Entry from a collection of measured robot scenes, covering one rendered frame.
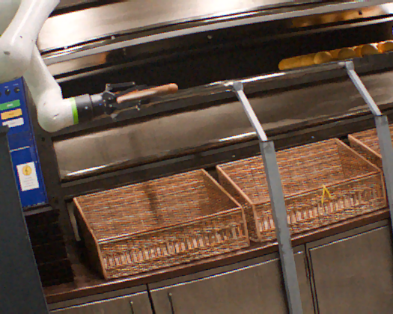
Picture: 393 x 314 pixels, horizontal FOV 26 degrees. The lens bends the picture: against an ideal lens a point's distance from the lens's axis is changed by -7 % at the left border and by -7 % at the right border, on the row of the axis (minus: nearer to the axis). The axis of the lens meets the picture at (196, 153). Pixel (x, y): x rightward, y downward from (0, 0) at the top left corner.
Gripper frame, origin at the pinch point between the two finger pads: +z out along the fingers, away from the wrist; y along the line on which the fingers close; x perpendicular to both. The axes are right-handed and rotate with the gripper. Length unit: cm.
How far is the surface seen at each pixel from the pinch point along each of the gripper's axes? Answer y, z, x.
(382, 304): 99, 75, -3
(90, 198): 36, -22, -53
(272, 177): 37, 36, 3
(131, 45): -20.1, 4.5, -43.0
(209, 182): 39, 25, -45
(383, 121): 27, 85, 3
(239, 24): -21, 49, -42
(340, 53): -2, 104, -73
